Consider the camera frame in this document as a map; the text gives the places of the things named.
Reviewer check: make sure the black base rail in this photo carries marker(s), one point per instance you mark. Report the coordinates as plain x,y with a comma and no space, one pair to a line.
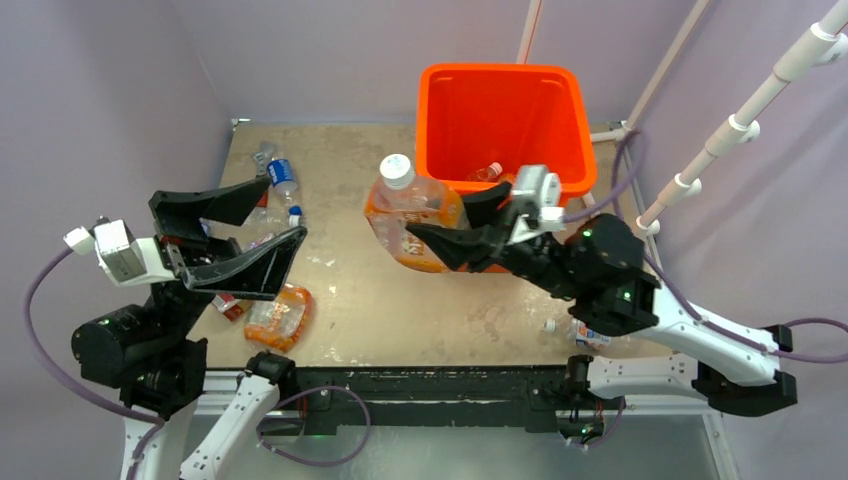
536,398

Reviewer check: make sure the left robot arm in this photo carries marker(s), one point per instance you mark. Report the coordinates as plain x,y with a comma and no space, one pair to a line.
145,351

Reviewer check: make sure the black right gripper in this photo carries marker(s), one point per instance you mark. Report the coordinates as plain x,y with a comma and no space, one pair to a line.
478,244

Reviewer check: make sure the white pvc pipe frame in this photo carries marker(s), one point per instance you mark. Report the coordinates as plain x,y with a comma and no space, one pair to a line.
698,81

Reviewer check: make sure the small clear white-cap bottle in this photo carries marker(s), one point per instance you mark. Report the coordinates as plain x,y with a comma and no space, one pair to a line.
264,224

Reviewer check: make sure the orange plastic bin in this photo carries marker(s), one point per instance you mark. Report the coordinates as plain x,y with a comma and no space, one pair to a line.
471,115

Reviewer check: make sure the crushed orange label bottle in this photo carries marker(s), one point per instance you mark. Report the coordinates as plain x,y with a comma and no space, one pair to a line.
279,324

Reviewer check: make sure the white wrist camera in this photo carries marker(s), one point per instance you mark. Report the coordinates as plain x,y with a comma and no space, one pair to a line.
536,194
125,259

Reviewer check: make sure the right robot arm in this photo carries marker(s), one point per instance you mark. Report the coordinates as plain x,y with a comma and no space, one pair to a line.
599,271

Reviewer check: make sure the small label clear bottle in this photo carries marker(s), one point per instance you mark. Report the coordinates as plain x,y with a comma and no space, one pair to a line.
576,333

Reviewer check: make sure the red adjustable wrench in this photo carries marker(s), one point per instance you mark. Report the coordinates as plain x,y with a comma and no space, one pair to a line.
262,157

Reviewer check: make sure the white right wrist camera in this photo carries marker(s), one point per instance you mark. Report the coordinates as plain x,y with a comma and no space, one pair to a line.
536,194

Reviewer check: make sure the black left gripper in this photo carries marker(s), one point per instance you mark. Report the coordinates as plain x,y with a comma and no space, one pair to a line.
257,267

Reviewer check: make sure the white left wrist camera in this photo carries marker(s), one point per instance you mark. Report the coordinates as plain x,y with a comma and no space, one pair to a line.
125,259

